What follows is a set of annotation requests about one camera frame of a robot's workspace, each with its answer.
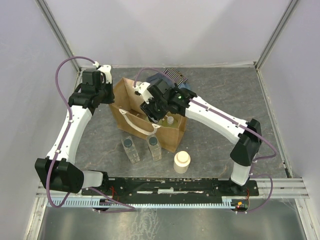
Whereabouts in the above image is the small green pump bottle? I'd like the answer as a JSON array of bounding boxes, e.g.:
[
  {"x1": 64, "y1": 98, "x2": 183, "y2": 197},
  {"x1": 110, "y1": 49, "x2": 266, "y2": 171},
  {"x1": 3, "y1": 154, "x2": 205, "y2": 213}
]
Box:
[{"x1": 162, "y1": 116, "x2": 179, "y2": 128}]

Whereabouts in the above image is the brown canvas tote bag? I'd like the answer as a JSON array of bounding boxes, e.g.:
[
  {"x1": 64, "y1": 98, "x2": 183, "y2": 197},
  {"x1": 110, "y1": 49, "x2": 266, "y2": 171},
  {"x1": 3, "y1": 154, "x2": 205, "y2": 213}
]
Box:
[{"x1": 108, "y1": 76, "x2": 188, "y2": 153}]

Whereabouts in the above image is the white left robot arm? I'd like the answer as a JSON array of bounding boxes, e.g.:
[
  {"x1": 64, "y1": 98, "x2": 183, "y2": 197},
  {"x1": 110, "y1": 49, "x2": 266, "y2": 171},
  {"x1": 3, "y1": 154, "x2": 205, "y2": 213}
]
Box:
[{"x1": 35, "y1": 65, "x2": 115, "y2": 195}]

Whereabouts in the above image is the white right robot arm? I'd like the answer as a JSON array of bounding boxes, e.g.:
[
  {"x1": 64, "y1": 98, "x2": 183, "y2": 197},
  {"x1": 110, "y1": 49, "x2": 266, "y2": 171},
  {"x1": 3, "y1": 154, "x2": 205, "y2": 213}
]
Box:
[{"x1": 133, "y1": 78, "x2": 262, "y2": 196}]

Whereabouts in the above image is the blue and striped clothes pile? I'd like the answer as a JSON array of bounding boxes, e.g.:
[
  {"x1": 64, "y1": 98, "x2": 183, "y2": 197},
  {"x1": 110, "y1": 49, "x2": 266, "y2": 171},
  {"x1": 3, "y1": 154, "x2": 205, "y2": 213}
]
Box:
[{"x1": 146, "y1": 68, "x2": 191, "y2": 90}]

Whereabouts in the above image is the clear bottle black cap right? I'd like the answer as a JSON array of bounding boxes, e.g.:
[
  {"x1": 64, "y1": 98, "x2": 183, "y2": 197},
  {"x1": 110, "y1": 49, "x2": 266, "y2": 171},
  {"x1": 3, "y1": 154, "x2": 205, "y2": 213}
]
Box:
[{"x1": 146, "y1": 134, "x2": 162, "y2": 162}]

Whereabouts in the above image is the clear bottle black cap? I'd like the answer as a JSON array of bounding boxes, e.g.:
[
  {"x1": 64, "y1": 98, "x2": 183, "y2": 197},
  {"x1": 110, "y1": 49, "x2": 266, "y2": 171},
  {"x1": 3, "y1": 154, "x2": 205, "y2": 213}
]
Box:
[
  {"x1": 121, "y1": 136, "x2": 140, "y2": 164},
  {"x1": 146, "y1": 134, "x2": 162, "y2": 162}
]

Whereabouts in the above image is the clear bottle black cap left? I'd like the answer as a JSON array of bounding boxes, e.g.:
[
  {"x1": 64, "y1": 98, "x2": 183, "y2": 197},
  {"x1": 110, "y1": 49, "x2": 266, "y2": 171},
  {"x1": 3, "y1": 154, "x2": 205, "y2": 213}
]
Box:
[{"x1": 121, "y1": 136, "x2": 140, "y2": 164}]

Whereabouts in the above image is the cream jar with lid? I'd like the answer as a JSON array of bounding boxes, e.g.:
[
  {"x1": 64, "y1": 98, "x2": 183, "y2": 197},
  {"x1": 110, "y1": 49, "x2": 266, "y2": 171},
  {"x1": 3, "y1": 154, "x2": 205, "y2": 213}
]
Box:
[{"x1": 173, "y1": 151, "x2": 191, "y2": 174}]

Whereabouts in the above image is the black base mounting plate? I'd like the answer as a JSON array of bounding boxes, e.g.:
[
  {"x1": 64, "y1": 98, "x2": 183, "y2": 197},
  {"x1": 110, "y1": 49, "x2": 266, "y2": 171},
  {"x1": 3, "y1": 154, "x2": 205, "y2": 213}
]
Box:
[{"x1": 96, "y1": 177, "x2": 259, "y2": 205}]

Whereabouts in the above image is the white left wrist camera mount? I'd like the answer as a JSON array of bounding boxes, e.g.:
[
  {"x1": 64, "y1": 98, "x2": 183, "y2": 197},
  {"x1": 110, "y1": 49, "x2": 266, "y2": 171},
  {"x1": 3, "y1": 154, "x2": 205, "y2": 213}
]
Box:
[{"x1": 92, "y1": 61, "x2": 113, "y2": 84}]

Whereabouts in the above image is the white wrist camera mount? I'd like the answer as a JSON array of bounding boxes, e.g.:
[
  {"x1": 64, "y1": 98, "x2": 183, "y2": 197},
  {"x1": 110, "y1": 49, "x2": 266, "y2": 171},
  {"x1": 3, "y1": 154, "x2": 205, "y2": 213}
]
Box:
[
  {"x1": 133, "y1": 82, "x2": 154, "y2": 104},
  {"x1": 92, "y1": 61, "x2": 113, "y2": 84}
]

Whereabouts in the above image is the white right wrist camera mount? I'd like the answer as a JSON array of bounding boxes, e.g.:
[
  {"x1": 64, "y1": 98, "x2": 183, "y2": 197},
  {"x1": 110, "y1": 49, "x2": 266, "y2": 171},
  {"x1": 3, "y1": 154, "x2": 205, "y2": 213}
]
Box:
[{"x1": 133, "y1": 82, "x2": 154, "y2": 104}]

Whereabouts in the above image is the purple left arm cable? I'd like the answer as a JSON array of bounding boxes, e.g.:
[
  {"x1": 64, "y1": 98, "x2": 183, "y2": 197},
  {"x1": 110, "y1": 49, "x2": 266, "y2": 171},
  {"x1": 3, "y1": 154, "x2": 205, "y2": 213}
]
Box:
[{"x1": 46, "y1": 56, "x2": 137, "y2": 214}]

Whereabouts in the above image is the light blue cable duct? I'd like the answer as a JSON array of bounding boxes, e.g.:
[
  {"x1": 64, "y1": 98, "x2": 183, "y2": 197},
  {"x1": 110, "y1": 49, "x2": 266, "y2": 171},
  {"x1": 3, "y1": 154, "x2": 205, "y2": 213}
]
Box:
[{"x1": 46, "y1": 197, "x2": 238, "y2": 208}]

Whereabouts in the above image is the aluminium frame rail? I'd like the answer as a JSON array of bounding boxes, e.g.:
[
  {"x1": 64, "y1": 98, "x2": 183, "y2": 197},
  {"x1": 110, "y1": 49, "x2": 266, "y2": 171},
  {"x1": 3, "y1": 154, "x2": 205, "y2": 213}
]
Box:
[{"x1": 34, "y1": 177, "x2": 311, "y2": 199}]

